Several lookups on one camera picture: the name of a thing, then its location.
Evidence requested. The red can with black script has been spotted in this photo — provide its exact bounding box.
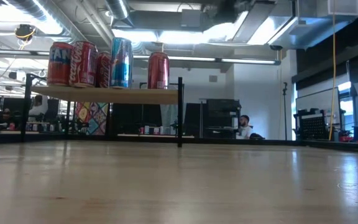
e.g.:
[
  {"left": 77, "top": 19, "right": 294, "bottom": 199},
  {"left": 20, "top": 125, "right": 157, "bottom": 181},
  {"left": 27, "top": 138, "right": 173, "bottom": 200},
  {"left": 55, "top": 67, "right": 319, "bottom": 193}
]
[{"left": 147, "top": 51, "right": 170, "bottom": 90}]

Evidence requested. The slim blue Red Bull can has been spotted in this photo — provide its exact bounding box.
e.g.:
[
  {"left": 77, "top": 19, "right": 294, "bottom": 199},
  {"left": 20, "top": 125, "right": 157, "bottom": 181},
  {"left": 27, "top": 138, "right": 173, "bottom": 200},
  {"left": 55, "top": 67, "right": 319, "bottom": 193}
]
[{"left": 109, "top": 37, "right": 134, "bottom": 90}]

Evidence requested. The red Coca-Cola Star Wars can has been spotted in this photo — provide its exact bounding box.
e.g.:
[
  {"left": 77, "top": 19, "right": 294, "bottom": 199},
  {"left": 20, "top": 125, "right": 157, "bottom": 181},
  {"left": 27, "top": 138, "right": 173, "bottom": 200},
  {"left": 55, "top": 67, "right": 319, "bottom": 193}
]
[{"left": 69, "top": 40, "right": 99, "bottom": 88}]

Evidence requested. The orange Fanta can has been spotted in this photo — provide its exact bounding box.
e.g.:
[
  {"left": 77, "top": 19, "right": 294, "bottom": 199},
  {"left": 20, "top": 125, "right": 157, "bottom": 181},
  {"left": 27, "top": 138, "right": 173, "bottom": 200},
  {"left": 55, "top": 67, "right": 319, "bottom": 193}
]
[{"left": 46, "top": 42, "right": 74, "bottom": 87}]

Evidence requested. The black panel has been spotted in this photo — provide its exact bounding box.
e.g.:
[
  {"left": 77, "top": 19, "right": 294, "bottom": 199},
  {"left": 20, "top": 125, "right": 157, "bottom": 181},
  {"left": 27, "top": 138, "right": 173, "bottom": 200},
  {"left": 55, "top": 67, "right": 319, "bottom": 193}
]
[{"left": 112, "top": 104, "right": 163, "bottom": 136}]

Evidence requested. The black equipment rack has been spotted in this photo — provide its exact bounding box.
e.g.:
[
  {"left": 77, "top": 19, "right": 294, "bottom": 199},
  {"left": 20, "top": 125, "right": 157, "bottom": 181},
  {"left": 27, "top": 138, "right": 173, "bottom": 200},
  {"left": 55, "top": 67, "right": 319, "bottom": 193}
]
[{"left": 202, "top": 98, "right": 242, "bottom": 140}]

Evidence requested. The person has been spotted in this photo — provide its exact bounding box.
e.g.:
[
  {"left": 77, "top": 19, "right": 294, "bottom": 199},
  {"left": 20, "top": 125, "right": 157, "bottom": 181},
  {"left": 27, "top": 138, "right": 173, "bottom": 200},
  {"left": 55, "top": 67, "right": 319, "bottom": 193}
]
[
  {"left": 0, "top": 108, "right": 15, "bottom": 130},
  {"left": 235, "top": 114, "right": 265, "bottom": 140},
  {"left": 28, "top": 95, "right": 49, "bottom": 122}
]

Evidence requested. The linear ceiling light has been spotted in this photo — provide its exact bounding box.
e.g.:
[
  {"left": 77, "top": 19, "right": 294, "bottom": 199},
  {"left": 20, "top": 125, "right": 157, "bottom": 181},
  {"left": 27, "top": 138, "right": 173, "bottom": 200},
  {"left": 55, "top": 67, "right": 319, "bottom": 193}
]
[{"left": 211, "top": 57, "right": 282, "bottom": 66}]

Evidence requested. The colourful patterned panel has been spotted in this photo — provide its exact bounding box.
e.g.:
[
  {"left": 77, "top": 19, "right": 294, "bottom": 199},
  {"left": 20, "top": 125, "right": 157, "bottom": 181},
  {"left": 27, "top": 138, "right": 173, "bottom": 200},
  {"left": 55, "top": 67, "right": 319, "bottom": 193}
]
[{"left": 75, "top": 102, "right": 109, "bottom": 136}]

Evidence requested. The black tripod stand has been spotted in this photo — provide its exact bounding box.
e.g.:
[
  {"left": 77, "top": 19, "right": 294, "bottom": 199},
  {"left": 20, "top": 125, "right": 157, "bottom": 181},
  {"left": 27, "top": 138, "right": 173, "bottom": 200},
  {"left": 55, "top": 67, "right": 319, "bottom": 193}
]
[{"left": 282, "top": 82, "right": 289, "bottom": 141}]

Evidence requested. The black monitor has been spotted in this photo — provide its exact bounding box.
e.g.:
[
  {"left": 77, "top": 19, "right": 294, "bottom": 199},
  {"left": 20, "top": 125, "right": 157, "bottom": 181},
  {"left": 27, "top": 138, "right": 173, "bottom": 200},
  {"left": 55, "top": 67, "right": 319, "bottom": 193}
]
[{"left": 44, "top": 98, "right": 60, "bottom": 122}]

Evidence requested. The wooden shelf with black frame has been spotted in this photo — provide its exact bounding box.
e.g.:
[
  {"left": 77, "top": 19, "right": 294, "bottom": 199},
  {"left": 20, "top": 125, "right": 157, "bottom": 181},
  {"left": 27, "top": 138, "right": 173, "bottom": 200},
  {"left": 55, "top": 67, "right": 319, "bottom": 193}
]
[{"left": 20, "top": 73, "right": 185, "bottom": 149}]

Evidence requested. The black ceiling camera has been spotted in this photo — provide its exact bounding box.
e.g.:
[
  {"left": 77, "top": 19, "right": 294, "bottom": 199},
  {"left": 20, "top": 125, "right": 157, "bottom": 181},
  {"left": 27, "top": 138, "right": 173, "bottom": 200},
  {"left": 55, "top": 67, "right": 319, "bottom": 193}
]
[{"left": 14, "top": 24, "right": 37, "bottom": 42}]

